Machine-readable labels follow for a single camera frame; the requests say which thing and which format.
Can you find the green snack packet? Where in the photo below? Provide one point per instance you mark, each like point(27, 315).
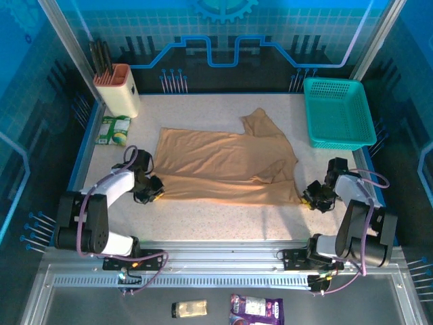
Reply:
point(113, 130)

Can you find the teal plastic basket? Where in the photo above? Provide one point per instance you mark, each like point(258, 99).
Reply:
point(338, 111)

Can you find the aluminium corner post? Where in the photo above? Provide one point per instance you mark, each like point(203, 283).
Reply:
point(375, 37)
point(64, 37)

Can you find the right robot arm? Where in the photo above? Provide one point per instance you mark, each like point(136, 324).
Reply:
point(352, 189)

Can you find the small yellowish bottle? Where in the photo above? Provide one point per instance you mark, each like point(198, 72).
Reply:
point(189, 308)

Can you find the small circuit board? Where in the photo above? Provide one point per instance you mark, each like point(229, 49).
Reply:
point(319, 282)
point(126, 279)

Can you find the aluminium base frame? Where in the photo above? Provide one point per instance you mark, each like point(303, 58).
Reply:
point(220, 254)

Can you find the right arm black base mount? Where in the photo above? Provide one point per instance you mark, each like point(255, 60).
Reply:
point(294, 259)

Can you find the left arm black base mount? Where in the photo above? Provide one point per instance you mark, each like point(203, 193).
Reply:
point(152, 259)

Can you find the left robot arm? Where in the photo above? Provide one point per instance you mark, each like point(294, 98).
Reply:
point(115, 186)

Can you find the cream knife block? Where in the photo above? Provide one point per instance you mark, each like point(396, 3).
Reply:
point(118, 94)

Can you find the purple snack packet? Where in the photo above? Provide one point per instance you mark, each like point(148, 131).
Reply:
point(255, 309)

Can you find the tan t-shirt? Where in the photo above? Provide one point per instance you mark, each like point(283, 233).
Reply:
point(223, 166)

